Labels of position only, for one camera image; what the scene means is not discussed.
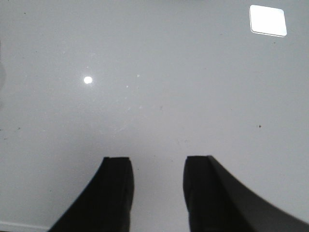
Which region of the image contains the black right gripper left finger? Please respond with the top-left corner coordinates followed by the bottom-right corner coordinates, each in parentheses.
top-left (50, 157), bottom-right (134, 232)

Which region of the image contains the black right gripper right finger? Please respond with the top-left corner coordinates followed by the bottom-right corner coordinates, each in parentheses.
top-left (183, 156), bottom-right (309, 232)

